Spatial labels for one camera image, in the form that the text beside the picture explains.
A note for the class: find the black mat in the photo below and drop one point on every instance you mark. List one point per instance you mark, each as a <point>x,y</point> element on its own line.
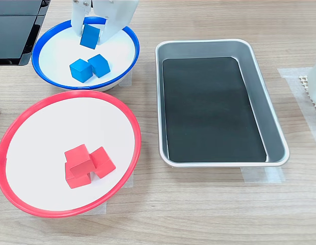
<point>211,109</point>

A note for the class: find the black electronic device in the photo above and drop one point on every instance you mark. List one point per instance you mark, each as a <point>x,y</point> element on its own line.
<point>12,35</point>

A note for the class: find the blue-rimmed white plate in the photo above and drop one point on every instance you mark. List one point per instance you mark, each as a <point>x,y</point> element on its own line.
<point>58,51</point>

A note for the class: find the steel tray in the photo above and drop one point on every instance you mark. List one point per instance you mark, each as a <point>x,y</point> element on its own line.
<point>275,132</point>

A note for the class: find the red-rimmed white plate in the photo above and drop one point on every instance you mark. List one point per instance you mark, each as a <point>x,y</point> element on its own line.
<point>32,166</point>

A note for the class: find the blue cube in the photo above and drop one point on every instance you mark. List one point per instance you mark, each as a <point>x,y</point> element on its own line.
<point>100,65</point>
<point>90,35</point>
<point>79,71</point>

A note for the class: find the red cube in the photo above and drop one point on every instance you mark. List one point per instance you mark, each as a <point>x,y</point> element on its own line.
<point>77,181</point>
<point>105,162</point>
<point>79,159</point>

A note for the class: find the clear tape strip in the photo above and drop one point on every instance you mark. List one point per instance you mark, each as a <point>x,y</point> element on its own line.
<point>293,76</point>
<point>262,176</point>
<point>101,208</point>
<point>128,80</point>
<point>129,182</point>

